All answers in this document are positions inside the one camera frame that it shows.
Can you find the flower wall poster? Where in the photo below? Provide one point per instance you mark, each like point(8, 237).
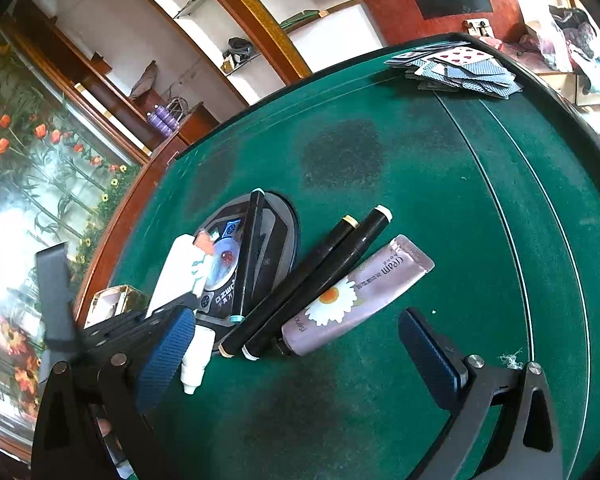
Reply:
point(40, 185)

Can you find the slim black pen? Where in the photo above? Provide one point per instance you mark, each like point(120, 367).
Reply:
point(250, 260)

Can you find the wall socket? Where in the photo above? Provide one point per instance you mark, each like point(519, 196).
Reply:
point(476, 26)

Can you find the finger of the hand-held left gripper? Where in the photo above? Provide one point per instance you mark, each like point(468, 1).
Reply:
point(55, 285)
point(130, 322)

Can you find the table centre control panel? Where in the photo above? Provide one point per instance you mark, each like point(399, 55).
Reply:
point(275, 260)

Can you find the brown ornament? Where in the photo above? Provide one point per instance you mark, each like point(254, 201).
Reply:
point(145, 80)

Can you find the white toothpaste box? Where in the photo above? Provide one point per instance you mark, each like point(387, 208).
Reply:
point(180, 265)

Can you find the green flat item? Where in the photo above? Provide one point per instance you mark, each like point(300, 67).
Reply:
point(300, 20)

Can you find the silver tray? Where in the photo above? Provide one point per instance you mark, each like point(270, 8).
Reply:
point(112, 300)

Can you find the pile of clothes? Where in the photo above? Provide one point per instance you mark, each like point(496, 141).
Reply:
point(570, 40)

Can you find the black marker with white ends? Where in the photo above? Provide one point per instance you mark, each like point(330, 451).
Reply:
point(325, 274)

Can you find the small white dropper bottle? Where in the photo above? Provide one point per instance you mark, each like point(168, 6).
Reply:
point(197, 360)

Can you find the purple daisy cream tube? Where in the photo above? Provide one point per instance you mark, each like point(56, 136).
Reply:
point(355, 295)

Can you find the black marker with gold ends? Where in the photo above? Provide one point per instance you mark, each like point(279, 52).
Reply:
point(305, 270)

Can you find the dark tangled item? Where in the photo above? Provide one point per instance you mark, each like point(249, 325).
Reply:
point(237, 52)

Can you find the white wall shelf unit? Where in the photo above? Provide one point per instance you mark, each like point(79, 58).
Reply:
point(180, 45)

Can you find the purple bottle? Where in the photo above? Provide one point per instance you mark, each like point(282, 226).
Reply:
point(170, 121)
point(156, 120)

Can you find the white thread tuft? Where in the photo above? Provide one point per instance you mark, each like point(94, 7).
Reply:
point(510, 359)

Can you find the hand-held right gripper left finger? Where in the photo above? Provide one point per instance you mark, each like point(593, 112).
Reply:
point(165, 355)

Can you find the pile of playing cards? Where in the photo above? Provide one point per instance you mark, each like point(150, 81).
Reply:
point(460, 72)

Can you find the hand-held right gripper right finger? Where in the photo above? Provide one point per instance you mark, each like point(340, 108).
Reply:
point(427, 355)

